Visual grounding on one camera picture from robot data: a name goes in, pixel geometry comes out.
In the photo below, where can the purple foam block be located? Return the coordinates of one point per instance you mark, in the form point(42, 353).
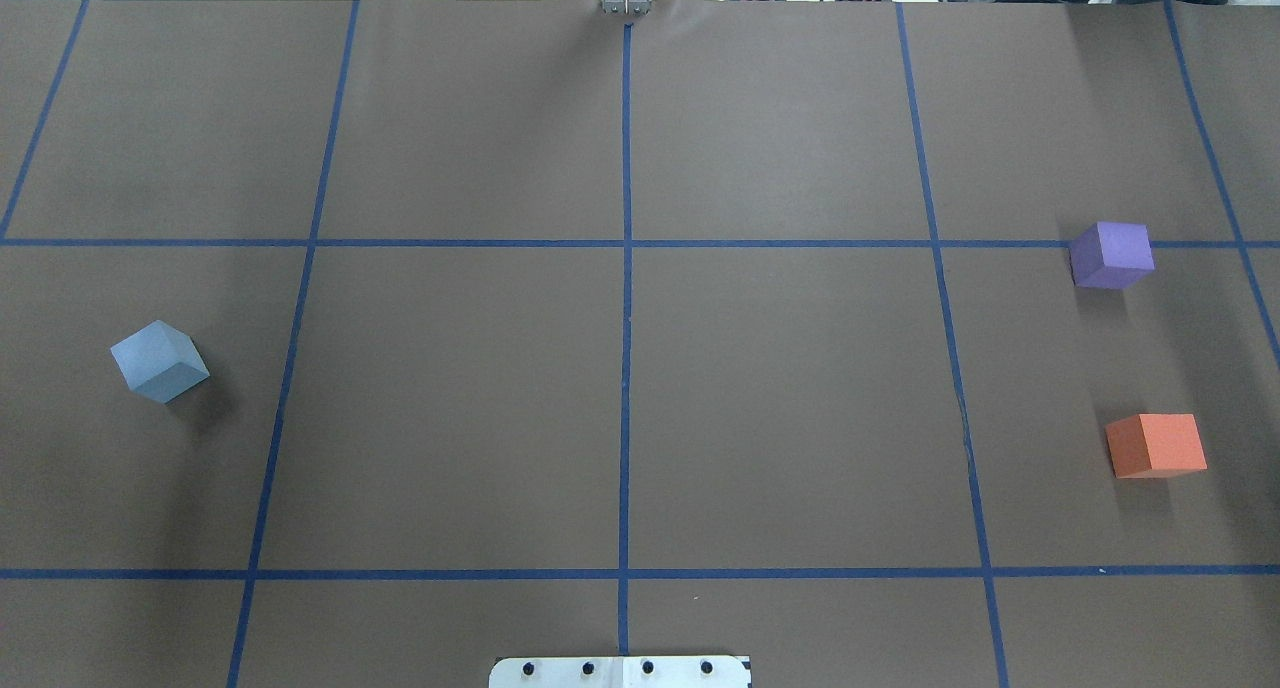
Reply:
point(1111, 256)

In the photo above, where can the orange foam block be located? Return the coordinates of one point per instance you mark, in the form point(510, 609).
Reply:
point(1155, 446)

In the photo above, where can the brown paper table cover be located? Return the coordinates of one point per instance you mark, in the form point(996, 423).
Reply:
point(730, 329)

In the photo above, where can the light blue foam block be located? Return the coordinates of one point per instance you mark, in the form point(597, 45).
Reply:
point(159, 362)

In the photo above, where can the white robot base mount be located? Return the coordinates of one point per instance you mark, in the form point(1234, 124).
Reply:
point(623, 671)

